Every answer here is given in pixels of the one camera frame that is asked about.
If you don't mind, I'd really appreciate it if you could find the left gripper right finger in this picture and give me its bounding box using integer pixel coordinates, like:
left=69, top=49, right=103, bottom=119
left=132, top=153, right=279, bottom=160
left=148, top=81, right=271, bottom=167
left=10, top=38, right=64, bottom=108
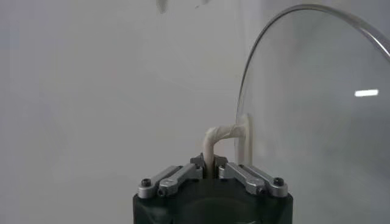
left=213, top=154, right=289, bottom=198

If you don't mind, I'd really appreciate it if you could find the round glass pot lid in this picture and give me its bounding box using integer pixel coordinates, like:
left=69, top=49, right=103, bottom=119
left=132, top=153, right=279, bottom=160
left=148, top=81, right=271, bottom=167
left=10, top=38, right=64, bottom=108
left=202, top=3, right=390, bottom=224

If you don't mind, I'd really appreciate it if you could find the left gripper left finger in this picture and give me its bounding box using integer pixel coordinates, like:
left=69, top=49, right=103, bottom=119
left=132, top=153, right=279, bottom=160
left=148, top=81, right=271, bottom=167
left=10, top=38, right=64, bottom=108
left=136, top=153, right=205, bottom=199

